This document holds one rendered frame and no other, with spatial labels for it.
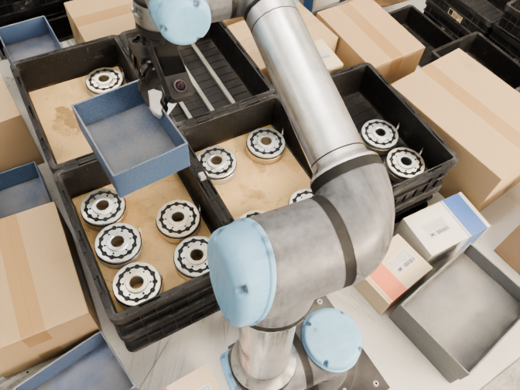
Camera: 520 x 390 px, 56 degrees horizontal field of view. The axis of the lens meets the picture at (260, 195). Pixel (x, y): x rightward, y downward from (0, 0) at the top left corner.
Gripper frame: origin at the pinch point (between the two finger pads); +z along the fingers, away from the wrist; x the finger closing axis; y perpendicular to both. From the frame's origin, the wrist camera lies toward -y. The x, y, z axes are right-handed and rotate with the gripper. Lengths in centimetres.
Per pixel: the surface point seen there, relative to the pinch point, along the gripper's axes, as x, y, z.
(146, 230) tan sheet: 7.3, -5.4, 30.3
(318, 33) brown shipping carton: -68, 33, 20
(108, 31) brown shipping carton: -10, 63, 26
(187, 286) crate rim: 7.4, -26.9, 20.3
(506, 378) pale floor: -102, -80, 104
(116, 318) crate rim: 22.0, -26.2, 21.7
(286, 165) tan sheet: -32.5, -4.5, 26.7
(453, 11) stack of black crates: -183, 63, 55
